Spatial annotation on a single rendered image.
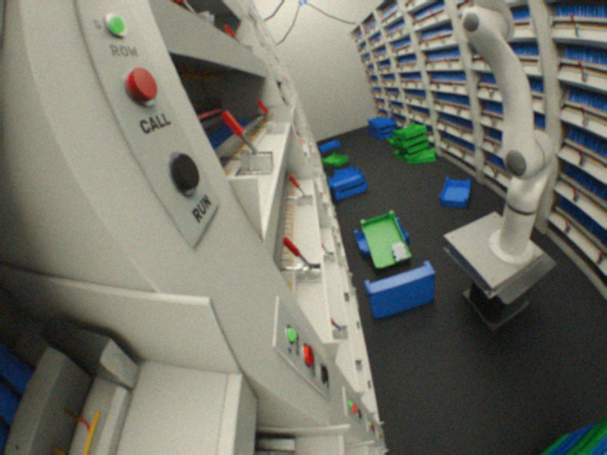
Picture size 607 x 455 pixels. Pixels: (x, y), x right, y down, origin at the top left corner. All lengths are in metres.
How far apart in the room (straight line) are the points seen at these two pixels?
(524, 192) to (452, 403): 0.76
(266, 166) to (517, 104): 0.66
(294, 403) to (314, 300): 0.24
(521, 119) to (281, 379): 0.75
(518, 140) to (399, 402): 0.94
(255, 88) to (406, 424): 1.22
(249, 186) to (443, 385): 0.99
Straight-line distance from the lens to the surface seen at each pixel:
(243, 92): 0.76
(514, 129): 0.75
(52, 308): 0.16
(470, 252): 0.95
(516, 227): 0.89
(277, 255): 0.42
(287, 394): 0.16
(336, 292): 0.65
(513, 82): 0.77
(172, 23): 0.22
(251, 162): 0.31
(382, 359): 1.09
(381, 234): 1.46
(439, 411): 1.02
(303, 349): 0.19
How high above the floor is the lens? 1.00
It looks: 31 degrees down
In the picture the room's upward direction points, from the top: 24 degrees counter-clockwise
